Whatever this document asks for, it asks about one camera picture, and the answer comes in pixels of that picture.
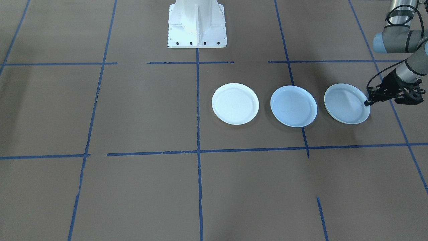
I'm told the light blue round plate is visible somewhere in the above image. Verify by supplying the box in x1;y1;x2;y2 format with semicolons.
270;85;318;128
324;83;371;125

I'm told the white round plate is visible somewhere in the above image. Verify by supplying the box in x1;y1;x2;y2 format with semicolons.
211;83;260;126

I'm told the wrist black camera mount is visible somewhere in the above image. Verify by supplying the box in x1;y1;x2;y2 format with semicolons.
395;84;426;106

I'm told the white pedestal column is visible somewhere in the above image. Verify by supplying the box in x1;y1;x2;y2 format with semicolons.
167;0;228;49

